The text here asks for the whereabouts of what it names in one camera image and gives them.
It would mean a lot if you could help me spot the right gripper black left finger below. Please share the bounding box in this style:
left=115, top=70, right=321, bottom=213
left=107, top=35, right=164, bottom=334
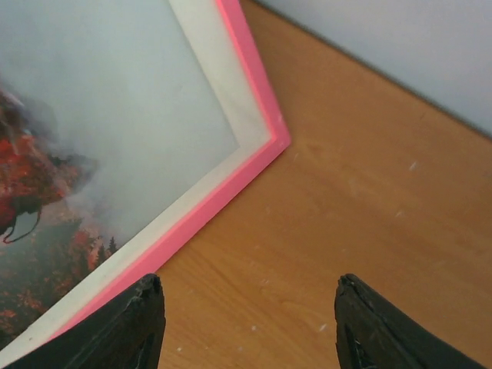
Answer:
left=7, top=274, right=166, bottom=369

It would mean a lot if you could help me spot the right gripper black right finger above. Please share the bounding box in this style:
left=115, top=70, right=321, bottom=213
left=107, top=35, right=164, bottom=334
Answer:
left=334, top=274, right=483, bottom=369

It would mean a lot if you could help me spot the pink picture frame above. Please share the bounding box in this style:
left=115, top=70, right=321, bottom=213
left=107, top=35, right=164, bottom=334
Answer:
left=1, top=1, right=290, bottom=367

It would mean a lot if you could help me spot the red forest photo print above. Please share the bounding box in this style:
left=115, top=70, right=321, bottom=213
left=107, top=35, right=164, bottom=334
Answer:
left=1, top=1, right=238, bottom=345

